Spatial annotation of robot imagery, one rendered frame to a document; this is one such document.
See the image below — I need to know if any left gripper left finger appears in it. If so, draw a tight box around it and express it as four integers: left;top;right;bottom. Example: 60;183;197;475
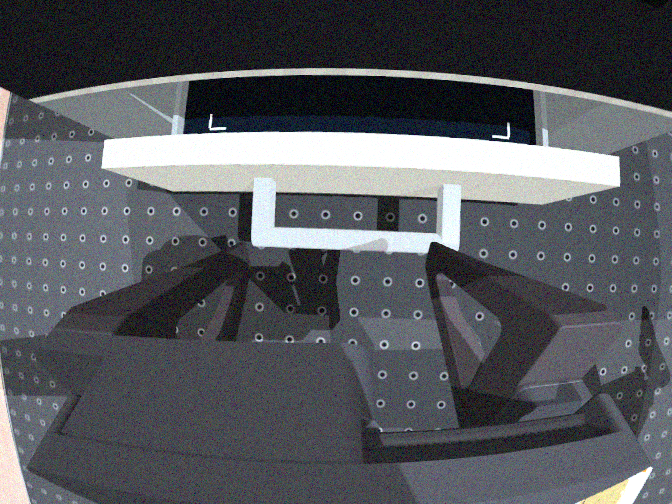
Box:
53;242;251;341

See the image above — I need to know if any dark grey plate with grid of holes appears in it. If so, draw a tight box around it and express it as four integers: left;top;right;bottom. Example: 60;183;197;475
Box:
0;92;672;504

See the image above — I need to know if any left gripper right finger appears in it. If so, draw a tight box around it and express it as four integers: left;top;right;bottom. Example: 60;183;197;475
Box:
425;242;623;428

